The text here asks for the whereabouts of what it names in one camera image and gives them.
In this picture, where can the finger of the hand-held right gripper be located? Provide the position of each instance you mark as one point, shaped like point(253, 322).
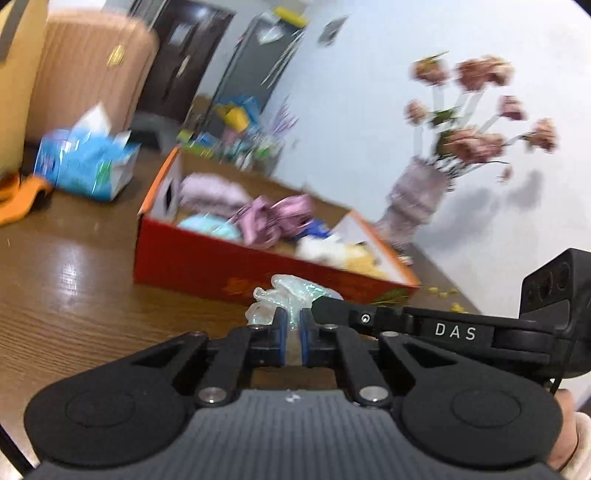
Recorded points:
point(392, 319)

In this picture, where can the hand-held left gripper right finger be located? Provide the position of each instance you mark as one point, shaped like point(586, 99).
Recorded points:
point(304, 344)

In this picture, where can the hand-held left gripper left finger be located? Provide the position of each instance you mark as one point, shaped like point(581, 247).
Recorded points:
point(279, 341)

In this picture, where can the translucent plastic bag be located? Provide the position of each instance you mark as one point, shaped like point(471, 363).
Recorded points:
point(286, 295)

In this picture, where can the yellow plush item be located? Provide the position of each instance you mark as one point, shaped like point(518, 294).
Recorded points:
point(364, 263)

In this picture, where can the pink cloth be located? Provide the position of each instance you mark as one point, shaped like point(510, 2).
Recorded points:
point(272, 221)

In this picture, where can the red cardboard box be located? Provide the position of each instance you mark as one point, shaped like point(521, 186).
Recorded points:
point(184, 263)

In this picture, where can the light teal soft item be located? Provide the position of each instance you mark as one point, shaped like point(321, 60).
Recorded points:
point(207, 226)

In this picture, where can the person's right forearm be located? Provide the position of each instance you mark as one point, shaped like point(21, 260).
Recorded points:
point(580, 464)

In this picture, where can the person's right hand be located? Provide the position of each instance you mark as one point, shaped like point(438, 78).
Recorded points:
point(565, 429)

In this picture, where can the scattered yellow petals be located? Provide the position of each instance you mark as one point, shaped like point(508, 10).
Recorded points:
point(455, 305)

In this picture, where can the white fluffy plush item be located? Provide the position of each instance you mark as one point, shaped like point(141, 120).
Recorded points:
point(321, 251)

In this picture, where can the pink ceramic vase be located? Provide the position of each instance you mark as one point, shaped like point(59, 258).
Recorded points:
point(411, 207)

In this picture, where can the small blue carton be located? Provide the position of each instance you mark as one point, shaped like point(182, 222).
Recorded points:
point(316, 228)

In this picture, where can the purple fuzzy cloth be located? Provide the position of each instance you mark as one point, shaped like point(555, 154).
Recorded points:
point(207, 191)

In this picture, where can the bunch of dried roses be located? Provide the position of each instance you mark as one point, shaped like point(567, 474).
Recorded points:
point(466, 143)

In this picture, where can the metal trolley cart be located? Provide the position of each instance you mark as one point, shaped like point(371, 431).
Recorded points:
point(258, 150)

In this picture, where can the green plastic basket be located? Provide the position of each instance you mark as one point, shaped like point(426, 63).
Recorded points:
point(198, 145)

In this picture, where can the purple decorative plant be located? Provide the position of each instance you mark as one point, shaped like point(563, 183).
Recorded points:
point(284, 117)

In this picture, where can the pile of yellow blue bags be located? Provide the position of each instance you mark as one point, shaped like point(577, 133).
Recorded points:
point(238, 115)

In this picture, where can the blue tissue pack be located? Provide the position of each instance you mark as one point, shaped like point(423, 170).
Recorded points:
point(83, 170)

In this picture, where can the grey refrigerator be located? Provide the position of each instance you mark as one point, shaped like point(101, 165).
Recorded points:
point(249, 69)

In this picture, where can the hanging folded umbrella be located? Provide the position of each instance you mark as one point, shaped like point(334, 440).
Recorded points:
point(281, 60)

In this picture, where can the orange cloth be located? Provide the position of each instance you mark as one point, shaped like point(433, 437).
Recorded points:
point(18, 203)

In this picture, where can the dark brown entrance door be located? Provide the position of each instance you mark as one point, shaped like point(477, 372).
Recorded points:
point(184, 60)

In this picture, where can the yellow flat box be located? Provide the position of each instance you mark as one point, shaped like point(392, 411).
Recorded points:
point(291, 17)

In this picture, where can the pink ribbed suitcase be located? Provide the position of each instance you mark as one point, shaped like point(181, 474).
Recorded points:
point(83, 83)

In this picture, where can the yellow thermos bottle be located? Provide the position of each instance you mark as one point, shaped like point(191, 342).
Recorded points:
point(18, 92)

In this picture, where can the white wall panel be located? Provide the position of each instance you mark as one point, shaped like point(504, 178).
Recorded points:
point(332, 31)

